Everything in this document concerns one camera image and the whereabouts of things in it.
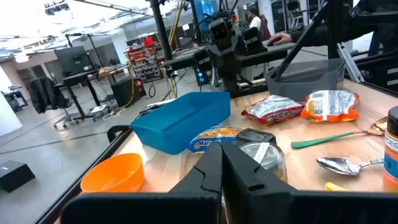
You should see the yellow pole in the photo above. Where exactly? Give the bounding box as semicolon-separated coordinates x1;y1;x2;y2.
167;0;187;47

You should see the blue plastic bin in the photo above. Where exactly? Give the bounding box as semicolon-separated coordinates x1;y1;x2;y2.
130;91;232;156

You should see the person's hand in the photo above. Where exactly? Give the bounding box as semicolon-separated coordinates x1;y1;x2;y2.
269;32;293;47

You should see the long black desk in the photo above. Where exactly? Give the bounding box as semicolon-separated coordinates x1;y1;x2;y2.
163;42;296;70

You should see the spoon teal patterned handle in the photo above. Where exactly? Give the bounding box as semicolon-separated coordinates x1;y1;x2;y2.
316;156;386;177

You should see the black box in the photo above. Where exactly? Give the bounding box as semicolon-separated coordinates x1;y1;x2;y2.
0;160;36;193

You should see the black standing desk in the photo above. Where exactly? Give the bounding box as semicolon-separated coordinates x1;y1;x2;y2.
60;70;105;121

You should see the person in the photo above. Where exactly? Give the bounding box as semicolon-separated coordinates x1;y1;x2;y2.
248;7;262;31

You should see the black square spice tin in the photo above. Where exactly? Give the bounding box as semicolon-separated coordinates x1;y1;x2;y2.
235;128;277;147

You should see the black pole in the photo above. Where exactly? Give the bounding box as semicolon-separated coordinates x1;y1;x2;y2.
148;0;174;62

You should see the orange plastic bowl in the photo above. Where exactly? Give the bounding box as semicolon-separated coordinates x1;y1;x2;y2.
80;152;146;194

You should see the black monitor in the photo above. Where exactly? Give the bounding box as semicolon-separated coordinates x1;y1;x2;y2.
54;45;91;75

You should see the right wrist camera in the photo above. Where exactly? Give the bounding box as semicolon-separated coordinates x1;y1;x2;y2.
208;17;234;43

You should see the orange spice bottle black cap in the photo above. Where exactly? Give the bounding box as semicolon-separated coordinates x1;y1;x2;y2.
382;105;398;194

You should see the red ramen packet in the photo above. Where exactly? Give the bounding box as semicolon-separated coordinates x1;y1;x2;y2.
241;95;305;126

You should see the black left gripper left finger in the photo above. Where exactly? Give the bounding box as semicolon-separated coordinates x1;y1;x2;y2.
169;142;224;194

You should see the office chair with jacket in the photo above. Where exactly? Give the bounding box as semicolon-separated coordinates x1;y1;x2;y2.
29;77;82;130

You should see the black cabinet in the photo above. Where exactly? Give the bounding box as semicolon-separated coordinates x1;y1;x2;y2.
111;76;147;108

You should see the grey plastic bin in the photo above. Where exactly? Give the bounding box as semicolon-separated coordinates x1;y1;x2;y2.
265;58;346;102

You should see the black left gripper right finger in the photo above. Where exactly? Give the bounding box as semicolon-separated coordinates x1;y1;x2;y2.
223;142;297;224

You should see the dark jar yellow lid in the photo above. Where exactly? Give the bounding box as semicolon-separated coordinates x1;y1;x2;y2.
325;182;349;192

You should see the blue ramen packet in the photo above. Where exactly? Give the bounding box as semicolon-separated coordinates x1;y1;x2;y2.
187;126;246;154

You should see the orange ramen packet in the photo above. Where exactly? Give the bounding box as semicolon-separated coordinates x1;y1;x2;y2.
300;90;361;123

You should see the gold spoon green handle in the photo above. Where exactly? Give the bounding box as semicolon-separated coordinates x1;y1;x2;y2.
290;116;389;149

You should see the silver aluminium extrusion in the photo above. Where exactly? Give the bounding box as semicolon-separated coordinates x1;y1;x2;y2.
336;42;366;84

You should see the clear glass seasoning jar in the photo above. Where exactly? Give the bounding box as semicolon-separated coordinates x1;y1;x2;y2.
239;141;289;184

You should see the parts drawer shelf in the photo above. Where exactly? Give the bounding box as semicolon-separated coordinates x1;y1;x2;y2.
125;42;165;82

